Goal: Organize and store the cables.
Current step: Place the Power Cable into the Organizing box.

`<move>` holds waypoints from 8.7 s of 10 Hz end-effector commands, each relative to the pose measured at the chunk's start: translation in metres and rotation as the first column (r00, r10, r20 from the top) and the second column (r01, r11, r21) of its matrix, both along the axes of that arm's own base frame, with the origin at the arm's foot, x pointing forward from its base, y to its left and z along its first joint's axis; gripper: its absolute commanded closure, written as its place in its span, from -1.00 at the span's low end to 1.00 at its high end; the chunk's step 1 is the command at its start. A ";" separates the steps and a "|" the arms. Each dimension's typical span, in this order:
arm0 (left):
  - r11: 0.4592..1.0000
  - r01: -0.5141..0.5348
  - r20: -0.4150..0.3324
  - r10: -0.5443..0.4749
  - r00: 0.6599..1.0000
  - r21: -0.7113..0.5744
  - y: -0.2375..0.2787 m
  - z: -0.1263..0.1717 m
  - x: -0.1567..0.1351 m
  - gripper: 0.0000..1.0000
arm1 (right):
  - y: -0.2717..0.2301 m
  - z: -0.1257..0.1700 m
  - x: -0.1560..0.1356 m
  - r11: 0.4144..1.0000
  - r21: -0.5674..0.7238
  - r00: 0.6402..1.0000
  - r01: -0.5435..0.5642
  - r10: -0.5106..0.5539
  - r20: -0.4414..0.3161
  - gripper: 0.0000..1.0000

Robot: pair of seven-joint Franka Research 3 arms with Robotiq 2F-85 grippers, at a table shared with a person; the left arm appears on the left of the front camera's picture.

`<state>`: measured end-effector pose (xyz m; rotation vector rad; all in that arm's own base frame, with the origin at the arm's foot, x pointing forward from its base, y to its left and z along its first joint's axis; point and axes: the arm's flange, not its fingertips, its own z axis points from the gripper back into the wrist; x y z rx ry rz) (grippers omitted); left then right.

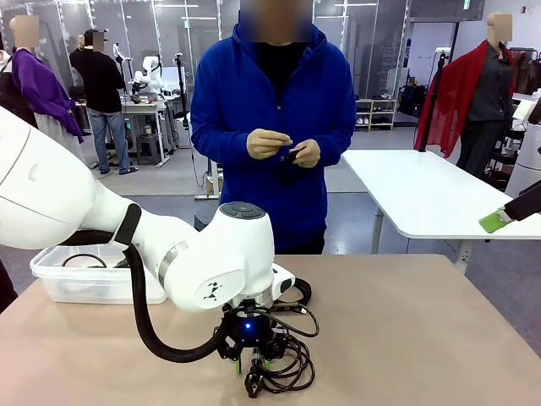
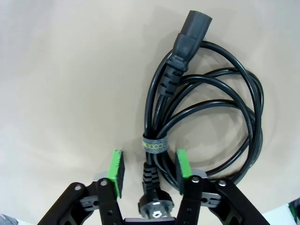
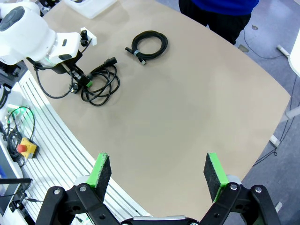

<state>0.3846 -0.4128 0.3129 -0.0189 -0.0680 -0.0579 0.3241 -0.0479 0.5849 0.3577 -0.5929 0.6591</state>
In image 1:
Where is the mannequin in purple top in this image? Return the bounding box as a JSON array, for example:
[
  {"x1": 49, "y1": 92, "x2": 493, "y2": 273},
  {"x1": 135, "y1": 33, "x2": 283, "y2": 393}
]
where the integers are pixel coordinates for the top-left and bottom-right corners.
[{"x1": 0, "y1": 15, "x2": 85, "y2": 165}]

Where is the black power cable with plug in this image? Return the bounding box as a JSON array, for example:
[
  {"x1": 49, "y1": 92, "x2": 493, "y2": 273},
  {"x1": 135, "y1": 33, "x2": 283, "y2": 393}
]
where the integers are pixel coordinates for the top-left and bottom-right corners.
[{"x1": 61, "y1": 252, "x2": 132, "y2": 272}]

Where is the black braided USB cable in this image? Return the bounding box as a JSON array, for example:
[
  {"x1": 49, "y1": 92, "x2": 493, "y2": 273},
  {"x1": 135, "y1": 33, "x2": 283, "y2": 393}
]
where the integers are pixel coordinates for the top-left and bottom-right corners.
[{"x1": 274, "y1": 277, "x2": 314, "y2": 306}]

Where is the black tripod with camera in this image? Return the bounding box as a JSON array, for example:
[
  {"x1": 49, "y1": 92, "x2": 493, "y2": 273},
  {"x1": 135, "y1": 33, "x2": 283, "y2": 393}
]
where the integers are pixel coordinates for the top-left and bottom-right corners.
[{"x1": 416, "y1": 48, "x2": 451, "y2": 153}]

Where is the black velcro cable tie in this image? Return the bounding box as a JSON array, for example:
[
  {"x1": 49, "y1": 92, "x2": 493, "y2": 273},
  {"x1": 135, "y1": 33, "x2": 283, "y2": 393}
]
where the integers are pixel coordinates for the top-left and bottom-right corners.
[{"x1": 279, "y1": 142, "x2": 309, "y2": 165}]

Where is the person's right hand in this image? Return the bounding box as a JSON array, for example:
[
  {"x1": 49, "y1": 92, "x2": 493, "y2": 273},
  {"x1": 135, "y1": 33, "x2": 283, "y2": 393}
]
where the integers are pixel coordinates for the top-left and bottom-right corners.
[{"x1": 246, "y1": 129, "x2": 293, "y2": 162}]

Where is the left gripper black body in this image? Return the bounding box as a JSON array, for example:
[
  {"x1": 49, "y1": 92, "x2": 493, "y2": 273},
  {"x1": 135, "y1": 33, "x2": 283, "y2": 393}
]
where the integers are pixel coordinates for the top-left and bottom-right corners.
[{"x1": 218, "y1": 303, "x2": 289, "y2": 357}]

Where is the mannequin with red shawl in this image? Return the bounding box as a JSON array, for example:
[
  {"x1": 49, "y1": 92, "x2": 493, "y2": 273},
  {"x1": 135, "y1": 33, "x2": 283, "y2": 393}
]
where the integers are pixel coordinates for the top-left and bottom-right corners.
[{"x1": 413, "y1": 12, "x2": 519, "y2": 178}]

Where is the thin black cable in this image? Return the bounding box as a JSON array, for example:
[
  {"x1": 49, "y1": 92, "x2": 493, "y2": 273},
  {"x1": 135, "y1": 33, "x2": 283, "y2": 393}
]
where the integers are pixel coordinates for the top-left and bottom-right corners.
[{"x1": 243, "y1": 300, "x2": 321, "y2": 399}]

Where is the pile of black bags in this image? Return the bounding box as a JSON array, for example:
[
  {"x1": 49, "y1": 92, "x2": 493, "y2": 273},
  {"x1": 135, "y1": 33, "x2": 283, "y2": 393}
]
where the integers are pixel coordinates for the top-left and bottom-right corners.
[{"x1": 396, "y1": 84, "x2": 429, "y2": 120}]

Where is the person in black jacket, cap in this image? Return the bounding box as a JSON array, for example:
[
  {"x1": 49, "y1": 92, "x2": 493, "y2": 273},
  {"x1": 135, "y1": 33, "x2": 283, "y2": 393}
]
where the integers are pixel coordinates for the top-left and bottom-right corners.
[{"x1": 69, "y1": 28, "x2": 139, "y2": 176}]

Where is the black fabric item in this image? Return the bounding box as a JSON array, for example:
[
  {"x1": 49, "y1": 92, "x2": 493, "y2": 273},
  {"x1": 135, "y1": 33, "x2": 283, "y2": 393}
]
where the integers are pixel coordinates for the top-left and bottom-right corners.
[{"x1": 0, "y1": 255, "x2": 20, "y2": 315}]

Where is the background work desk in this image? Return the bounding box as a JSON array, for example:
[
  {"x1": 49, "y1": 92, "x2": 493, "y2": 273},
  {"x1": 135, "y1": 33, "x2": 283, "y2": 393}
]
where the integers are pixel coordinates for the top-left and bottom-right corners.
[{"x1": 120, "y1": 95, "x2": 181, "y2": 166}]

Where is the person in blue hoodie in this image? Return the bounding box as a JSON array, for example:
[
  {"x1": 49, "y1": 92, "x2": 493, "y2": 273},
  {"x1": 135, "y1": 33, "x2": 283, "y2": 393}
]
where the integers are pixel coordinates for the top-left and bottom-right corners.
[{"x1": 189, "y1": 10, "x2": 357, "y2": 255}]

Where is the clear plastic storage box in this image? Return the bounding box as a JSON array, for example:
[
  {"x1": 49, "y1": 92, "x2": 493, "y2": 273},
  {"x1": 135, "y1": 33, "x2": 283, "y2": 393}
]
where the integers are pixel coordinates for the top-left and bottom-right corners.
[{"x1": 30, "y1": 243, "x2": 168, "y2": 305}]

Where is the person's left hand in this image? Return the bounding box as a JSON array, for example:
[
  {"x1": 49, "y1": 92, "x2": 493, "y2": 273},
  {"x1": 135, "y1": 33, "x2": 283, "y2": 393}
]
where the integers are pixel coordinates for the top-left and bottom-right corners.
[{"x1": 291, "y1": 139, "x2": 321, "y2": 169}]

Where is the black left arm hose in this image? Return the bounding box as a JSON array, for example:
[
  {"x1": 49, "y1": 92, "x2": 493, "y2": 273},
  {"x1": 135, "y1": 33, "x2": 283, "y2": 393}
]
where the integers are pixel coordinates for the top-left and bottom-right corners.
[{"x1": 124, "y1": 243, "x2": 232, "y2": 364}]

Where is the white table with legs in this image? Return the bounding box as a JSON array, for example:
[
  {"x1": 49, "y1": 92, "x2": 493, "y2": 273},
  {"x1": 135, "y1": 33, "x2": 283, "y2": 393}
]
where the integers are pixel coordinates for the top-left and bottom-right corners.
[{"x1": 341, "y1": 148, "x2": 541, "y2": 276}]

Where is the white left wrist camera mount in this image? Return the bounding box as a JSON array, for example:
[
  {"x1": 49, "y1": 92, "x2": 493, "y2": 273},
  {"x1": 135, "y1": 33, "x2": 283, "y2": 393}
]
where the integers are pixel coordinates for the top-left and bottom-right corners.
[{"x1": 270, "y1": 262, "x2": 298, "y2": 302}]

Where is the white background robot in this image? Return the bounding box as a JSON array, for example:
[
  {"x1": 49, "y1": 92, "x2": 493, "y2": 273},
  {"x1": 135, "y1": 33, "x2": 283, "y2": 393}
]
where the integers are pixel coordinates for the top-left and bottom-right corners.
[{"x1": 130, "y1": 54, "x2": 164, "y2": 96}]

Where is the shoe rack with shoes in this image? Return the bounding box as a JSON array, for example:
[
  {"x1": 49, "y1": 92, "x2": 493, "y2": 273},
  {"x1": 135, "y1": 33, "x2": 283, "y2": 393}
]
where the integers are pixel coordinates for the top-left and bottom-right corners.
[{"x1": 354, "y1": 97, "x2": 399, "y2": 132}]

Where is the grey step stool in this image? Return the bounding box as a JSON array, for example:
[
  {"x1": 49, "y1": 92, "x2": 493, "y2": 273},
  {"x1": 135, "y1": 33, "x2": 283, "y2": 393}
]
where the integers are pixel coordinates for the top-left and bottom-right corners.
[{"x1": 134, "y1": 134, "x2": 164, "y2": 166}]

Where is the thin black tripod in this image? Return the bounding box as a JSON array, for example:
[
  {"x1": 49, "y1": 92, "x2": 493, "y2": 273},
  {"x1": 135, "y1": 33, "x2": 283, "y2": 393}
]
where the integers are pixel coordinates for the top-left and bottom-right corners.
[{"x1": 174, "y1": 52, "x2": 191, "y2": 128}]

